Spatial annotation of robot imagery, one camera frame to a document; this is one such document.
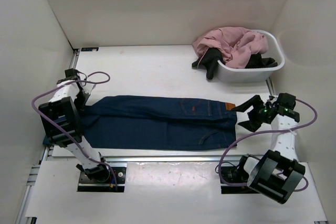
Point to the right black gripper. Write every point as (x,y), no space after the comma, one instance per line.
(256,102)

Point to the pink garment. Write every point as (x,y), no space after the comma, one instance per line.
(236,45)

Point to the dark blue denim trousers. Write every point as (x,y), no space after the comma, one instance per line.
(158,123)

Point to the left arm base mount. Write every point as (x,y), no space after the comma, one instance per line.
(103,181)

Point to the small blue label sticker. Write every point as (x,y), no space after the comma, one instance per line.
(89,49)

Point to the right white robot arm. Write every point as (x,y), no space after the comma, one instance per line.
(278,173)

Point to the black garment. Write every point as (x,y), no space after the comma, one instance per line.
(209,61)

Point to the aluminium rail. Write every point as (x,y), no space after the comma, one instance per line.
(157,159)

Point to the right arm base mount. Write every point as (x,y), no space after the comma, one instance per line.
(233,179)

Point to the white plastic basket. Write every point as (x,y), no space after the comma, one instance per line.
(230,75)

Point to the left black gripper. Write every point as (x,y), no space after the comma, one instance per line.
(81,106)

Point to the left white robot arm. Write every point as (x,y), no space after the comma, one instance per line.
(63,126)

